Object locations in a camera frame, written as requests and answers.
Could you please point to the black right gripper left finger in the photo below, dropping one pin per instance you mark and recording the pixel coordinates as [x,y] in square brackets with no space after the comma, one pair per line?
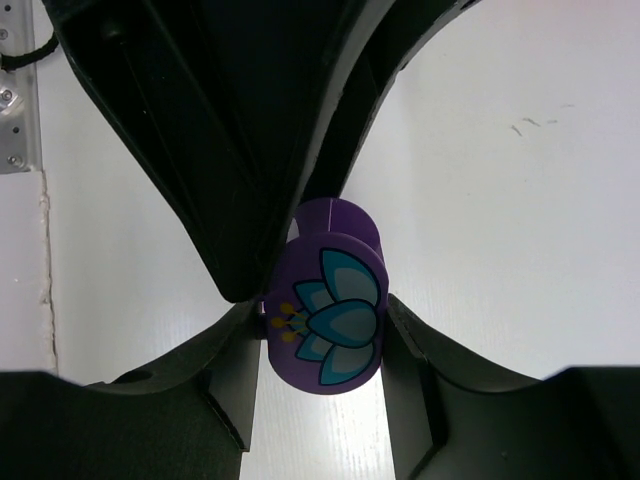
[186,415]

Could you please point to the purple flower lego piece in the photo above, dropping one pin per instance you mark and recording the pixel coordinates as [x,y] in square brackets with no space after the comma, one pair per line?
[326,301]

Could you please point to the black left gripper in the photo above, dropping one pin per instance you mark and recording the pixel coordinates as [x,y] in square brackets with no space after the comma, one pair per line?
[238,111]

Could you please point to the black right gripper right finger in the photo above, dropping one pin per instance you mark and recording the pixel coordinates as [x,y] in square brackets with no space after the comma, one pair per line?
[453,414]

